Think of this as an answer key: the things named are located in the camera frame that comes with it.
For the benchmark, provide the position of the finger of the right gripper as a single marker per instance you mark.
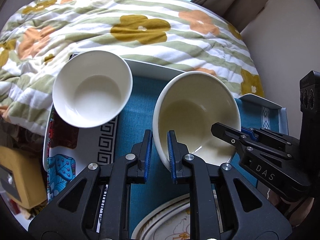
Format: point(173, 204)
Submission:
point(229, 135)
point(249, 132)

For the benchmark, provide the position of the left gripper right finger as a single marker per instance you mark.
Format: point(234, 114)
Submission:
point(187, 168)

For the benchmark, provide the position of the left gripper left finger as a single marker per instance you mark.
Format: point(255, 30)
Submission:
point(133, 168)

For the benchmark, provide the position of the white chick cartoon plate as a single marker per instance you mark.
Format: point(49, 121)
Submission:
point(168, 221)

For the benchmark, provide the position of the cream round bowl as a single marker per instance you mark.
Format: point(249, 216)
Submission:
point(189, 104)

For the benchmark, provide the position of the white round bowl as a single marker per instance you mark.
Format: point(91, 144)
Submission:
point(92, 88)

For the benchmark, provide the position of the blue patterned table cloth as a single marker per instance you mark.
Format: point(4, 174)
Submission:
point(69, 150)

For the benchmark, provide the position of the yellow bedside cabinet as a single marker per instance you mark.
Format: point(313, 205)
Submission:
point(21, 177)

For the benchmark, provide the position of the floral striped duvet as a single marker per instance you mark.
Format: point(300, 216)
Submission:
point(39, 38)

